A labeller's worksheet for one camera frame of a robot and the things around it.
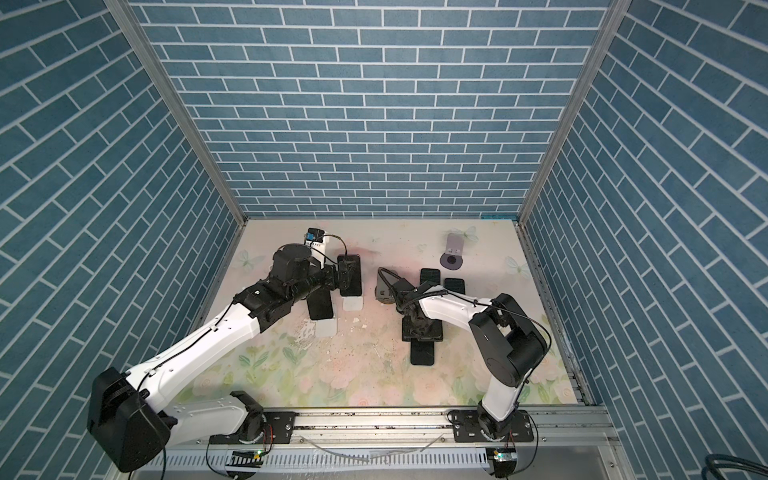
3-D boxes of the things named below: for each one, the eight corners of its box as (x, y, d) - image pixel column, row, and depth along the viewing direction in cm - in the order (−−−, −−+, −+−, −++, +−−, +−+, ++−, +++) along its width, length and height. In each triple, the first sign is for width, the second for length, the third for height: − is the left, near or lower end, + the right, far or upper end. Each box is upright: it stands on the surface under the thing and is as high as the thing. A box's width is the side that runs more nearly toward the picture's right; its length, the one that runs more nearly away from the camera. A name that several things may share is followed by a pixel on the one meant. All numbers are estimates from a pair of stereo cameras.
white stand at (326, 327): (318, 338, 91) (315, 333, 88) (318, 325, 94) (315, 319, 91) (336, 336, 92) (334, 330, 89) (336, 322, 95) (334, 316, 91)
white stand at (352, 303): (342, 311, 97) (341, 305, 94) (344, 301, 99) (342, 295, 96) (362, 311, 97) (361, 305, 94) (363, 301, 99) (362, 295, 96)
